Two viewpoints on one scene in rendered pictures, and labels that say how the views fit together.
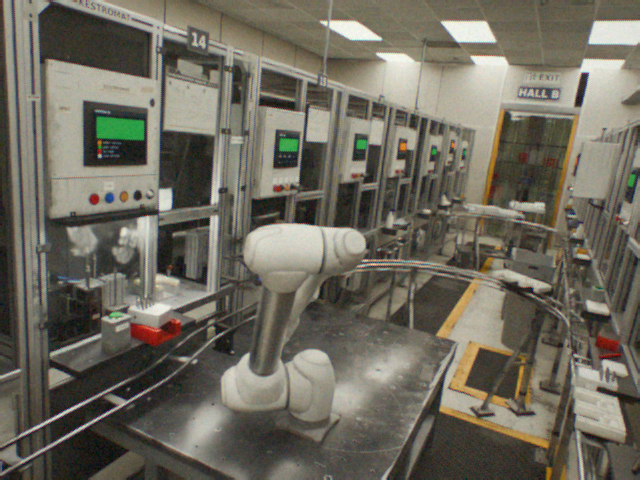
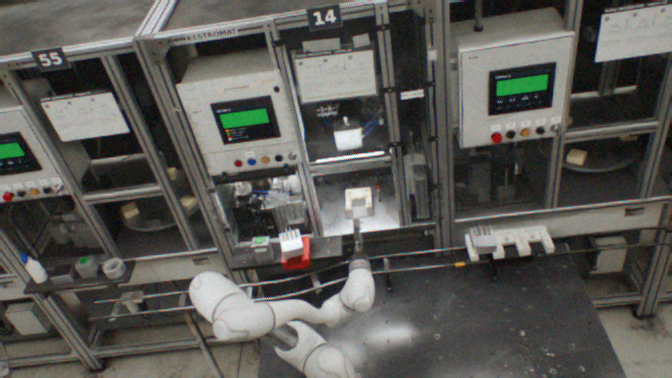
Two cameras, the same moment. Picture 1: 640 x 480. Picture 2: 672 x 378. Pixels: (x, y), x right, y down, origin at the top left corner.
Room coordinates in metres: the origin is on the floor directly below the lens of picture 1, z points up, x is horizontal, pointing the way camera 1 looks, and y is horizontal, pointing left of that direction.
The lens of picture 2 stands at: (1.25, -1.30, 2.81)
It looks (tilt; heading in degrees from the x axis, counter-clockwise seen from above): 39 degrees down; 72
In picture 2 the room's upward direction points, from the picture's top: 12 degrees counter-clockwise
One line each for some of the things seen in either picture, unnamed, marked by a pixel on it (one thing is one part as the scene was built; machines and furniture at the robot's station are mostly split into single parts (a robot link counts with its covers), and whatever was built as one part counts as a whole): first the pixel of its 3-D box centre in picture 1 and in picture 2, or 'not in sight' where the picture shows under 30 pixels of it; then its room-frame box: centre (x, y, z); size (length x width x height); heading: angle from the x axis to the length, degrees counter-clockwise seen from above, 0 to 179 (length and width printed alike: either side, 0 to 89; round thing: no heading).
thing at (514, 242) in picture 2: not in sight; (508, 247); (2.50, 0.16, 0.84); 0.36 x 0.14 x 0.10; 155
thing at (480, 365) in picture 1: (494, 371); not in sight; (3.44, -1.48, 0.01); 1.00 x 0.55 x 0.01; 155
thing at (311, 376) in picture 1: (309, 381); (332, 371); (1.51, -0.01, 0.85); 0.18 x 0.16 x 0.22; 108
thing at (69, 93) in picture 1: (86, 140); (245, 112); (1.62, 0.84, 1.60); 0.42 x 0.29 x 0.46; 155
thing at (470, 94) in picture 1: (398, 143); not in sight; (10.20, -1.39, 1.65); 3.78 x 0.08 x 3.30; 65
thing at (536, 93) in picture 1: (538, 93); not in sight; (9.09, -3.66, 2.81); 0.75 x 0.04 x 0.25; 65
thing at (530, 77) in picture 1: (541, 77); not in sight; (9.09, -3.66, 3.09); 0.60 x 0.04 x 0.20; 65
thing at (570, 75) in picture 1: (540, 85); not in sight; (9.14, -3.67, 2.96); 1.23 x 0.08 x 0.68; 65
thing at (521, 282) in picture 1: (520, 284); not in sight; (3.12, -1.39, 0.84); 0.37 x 0.14 x 0.10; 33
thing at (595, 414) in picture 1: (594, 411); not in sight; (1.54, -1.04, 0.84); 0.37 x 0.14 x 0.10; 155
